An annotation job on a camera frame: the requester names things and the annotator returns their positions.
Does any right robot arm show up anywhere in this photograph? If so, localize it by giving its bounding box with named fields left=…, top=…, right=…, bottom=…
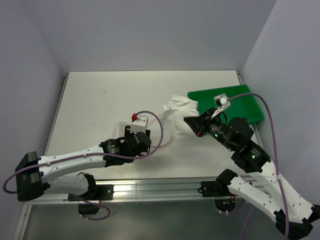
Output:
left=184, top=108, right=320, bottom=240

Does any white mesh laundry bag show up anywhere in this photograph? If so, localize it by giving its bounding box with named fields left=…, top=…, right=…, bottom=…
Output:
left=106, top=119, right=173, bottom=163

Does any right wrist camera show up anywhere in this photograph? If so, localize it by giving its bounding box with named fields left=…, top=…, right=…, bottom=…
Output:
left=211, top=93, right=231, bottom=119

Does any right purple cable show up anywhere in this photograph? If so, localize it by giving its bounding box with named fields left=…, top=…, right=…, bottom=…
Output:
left=228, top=92, right=292, bottom=240

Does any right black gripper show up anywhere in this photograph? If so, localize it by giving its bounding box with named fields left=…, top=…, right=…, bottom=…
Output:
left=183, top=106, right=236, bottom=151

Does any green plastic bin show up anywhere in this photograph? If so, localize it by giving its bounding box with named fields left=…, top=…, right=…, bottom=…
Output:
left=187, top=84, right=265, bottom=124

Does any purple cable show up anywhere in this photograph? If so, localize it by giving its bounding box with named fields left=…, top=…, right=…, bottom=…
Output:
left=228, top=92, right=292, bottom=240
left=2, top=109, right=165, bottom=222

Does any white cloth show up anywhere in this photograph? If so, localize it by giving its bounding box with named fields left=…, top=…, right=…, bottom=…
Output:
left=159, top=94, right=200, bottom=140

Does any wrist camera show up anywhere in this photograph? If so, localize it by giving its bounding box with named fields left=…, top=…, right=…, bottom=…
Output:
left=211, top=93, right=231, bottom=119
left=130, top=113, right=149, bottom=134

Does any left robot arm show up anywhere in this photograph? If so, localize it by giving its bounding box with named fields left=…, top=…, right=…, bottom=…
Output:
left=15, top=125, right=152, bottom=202

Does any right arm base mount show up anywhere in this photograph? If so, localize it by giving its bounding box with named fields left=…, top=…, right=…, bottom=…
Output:
left=197, top=180, right=245, bottom=215

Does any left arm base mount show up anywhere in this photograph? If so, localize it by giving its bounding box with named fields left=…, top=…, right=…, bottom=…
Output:
left=67, top=184, right=114, bottom=221

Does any aluminium frame rail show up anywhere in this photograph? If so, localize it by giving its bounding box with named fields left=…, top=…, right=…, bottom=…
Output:
left=12, top=72, right=301, bottom=240

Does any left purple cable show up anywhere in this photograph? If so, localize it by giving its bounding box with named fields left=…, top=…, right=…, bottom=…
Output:
left=2, top=109, right=165, bottom=222

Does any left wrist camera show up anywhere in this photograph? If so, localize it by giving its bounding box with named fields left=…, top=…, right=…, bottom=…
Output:
left=130, top=113, right=149, bottom=134

